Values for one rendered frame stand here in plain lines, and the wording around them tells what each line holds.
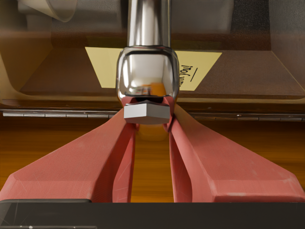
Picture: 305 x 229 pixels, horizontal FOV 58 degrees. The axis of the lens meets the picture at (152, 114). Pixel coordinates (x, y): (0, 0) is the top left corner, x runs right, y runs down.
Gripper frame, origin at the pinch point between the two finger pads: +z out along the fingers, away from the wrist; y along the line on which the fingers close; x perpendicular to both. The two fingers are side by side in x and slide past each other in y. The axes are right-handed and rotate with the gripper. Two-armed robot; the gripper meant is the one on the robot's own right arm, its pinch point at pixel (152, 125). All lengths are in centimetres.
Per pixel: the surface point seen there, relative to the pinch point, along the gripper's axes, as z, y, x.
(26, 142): 18.7, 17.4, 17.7
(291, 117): 17.1, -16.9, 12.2
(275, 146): 18.3, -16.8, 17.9
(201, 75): 7.4, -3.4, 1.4
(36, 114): 17.6, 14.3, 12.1
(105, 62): 6.1, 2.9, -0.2
